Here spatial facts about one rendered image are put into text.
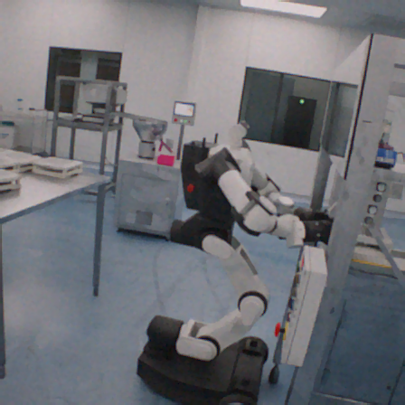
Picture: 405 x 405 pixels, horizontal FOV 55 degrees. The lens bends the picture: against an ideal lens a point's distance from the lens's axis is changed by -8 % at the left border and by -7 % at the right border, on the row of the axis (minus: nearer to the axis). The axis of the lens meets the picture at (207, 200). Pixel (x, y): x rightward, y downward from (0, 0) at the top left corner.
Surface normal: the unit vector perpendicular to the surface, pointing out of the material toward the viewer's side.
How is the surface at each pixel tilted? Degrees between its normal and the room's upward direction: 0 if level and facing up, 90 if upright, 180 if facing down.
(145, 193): 90
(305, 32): 90
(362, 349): 90
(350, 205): 90
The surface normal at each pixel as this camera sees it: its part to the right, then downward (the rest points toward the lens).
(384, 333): -0.21, 0.22
